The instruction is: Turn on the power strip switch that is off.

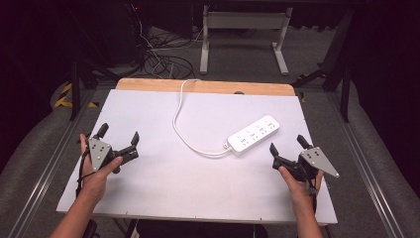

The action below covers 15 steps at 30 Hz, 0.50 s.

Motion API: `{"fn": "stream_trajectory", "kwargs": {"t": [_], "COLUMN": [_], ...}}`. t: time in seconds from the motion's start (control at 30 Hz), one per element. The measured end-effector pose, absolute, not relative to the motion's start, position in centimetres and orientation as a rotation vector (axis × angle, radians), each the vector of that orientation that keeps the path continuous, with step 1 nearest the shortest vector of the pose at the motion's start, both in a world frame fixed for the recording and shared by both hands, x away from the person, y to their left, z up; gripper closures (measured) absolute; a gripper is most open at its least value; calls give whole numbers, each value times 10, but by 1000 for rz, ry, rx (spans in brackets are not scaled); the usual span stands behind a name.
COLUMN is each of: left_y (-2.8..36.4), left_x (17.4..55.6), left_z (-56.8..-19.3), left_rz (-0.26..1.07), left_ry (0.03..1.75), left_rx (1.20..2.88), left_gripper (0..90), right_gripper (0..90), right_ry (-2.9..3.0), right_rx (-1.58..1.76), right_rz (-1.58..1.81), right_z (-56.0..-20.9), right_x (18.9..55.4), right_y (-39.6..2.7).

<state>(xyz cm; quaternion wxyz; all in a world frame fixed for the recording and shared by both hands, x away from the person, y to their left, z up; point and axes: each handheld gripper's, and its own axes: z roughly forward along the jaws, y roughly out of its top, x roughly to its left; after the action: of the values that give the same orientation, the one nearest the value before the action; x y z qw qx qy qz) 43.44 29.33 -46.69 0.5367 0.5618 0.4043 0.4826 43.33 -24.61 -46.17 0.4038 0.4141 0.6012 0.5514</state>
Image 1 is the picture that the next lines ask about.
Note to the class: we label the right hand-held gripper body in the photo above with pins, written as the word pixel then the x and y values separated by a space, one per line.
pixel 318 160

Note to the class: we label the white metal desk frame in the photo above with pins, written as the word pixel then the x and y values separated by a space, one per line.
pixel 244 21

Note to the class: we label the white power strip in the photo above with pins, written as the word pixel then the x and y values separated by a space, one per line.
pixel 254 134

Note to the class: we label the yellow black hazard tape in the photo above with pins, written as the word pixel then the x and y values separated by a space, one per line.
pixel 64 97

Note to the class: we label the person's right hand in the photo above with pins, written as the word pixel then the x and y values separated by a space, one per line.
pixel 302 191

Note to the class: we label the person's dark clothing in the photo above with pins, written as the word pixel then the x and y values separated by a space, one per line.
pixel 198 229

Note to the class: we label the black metal stand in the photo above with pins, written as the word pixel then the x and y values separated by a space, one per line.
pixel 75 89
pixel 345 86

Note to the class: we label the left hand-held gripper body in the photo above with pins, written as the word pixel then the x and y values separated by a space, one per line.
pixel 99 152

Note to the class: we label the aluminium floor rail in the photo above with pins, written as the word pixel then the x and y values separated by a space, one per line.
pixel 360 158
pixel 49 165

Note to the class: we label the white board sheet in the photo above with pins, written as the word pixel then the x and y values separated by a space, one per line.
pixel 185 185

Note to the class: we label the person's left hand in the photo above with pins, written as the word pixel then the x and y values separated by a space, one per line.
pixel 94 181

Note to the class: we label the black equipment box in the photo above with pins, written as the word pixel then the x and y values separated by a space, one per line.
pixel 127 29

